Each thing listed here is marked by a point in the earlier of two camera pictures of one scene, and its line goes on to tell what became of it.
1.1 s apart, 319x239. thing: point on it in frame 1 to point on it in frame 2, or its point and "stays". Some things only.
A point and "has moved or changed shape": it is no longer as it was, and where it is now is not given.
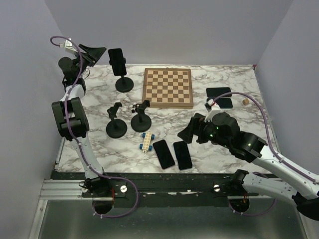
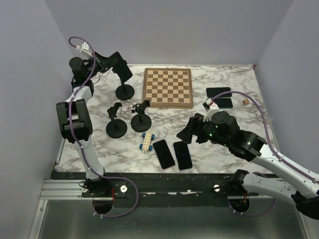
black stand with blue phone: [141, 122] stays
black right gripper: [187, 134] stays
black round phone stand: [124, 84] to [124, 91]
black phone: [182, 155] stays
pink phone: [163, 154] stays
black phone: [117, 61] has moved or changed shape
